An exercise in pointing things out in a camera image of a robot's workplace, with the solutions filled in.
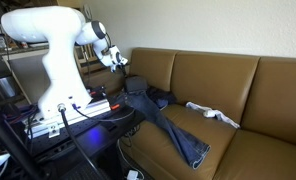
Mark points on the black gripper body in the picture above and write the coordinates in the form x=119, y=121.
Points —
x=123, y=69

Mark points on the dark grey fabric bag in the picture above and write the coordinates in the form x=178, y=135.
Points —
x=136, y=84

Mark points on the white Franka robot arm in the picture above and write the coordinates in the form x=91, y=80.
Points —
x=61, y=66

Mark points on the wooden chair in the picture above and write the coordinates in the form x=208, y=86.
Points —
x=94, y=65

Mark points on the dark navy garment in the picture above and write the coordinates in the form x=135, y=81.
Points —
x=164, y=97

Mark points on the black robot table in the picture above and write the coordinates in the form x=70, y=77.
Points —
x=98, y=133

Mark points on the blue denim jeans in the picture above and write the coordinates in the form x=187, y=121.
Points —
x=174, y=133

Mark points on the brown leather sofa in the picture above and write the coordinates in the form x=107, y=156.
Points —
x=214, y=80

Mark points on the white sock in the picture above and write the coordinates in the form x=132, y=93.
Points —
x=211, y=112

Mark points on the white power adapter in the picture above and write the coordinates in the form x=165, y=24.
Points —
x=132, y=175

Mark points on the kitchen countertop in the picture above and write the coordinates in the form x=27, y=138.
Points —
x=18, y=51

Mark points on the steel trash can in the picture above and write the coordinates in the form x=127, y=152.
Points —
x=4, y=87

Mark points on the black tripod pole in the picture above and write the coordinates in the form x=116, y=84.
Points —
x=8, y=140

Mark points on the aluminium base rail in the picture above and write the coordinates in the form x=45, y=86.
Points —
x=94, y=108

